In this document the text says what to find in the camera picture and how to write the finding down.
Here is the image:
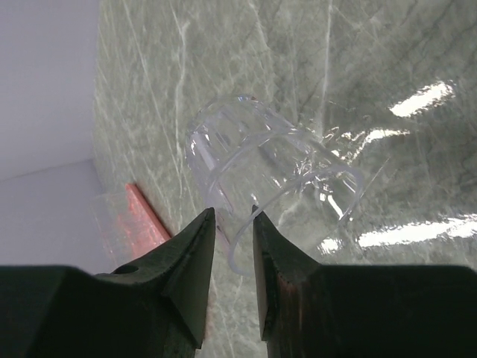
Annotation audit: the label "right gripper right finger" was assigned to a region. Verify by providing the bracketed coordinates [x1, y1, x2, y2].
[252, 207, 476, 357]

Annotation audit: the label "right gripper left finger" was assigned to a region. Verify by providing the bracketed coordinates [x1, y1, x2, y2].
[1, 208, 215, 357]

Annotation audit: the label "clear glass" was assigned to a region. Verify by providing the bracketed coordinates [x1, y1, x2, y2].
[185, 95, 364, 276]

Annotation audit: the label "salmon pink plastic tray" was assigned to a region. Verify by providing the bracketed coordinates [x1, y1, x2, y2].
[107, 183, 171, 266]

